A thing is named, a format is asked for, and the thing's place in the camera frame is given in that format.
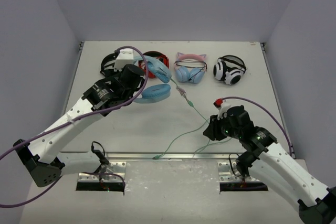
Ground green headphone cable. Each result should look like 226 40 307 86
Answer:
152 77 232 161

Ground red headphones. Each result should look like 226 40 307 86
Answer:
143 51 172 83

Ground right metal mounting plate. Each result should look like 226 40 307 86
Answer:
217 162 267 183

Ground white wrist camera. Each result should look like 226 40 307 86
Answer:
213 99 231 120
113 48 134 71

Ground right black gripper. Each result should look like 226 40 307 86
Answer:
203 113 242 142

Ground black white striped headphones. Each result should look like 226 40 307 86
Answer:
213 55 247 86

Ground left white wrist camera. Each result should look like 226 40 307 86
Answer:
113 48 134 71

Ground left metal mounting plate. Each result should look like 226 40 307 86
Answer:
77 161 127 183

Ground large light blue headphones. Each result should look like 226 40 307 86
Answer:
131 54 174 105

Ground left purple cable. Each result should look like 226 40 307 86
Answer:
0 46 150 208

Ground metal mounting plate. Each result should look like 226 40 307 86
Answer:
77 161 127 183
217 162 267 183

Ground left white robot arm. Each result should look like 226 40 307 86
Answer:
15 64 145 187

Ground pink cat ear headphones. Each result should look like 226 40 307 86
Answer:
174 52 207 84

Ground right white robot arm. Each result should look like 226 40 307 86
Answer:
203 105 335 223

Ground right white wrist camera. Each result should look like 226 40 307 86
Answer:
213 99 231 120

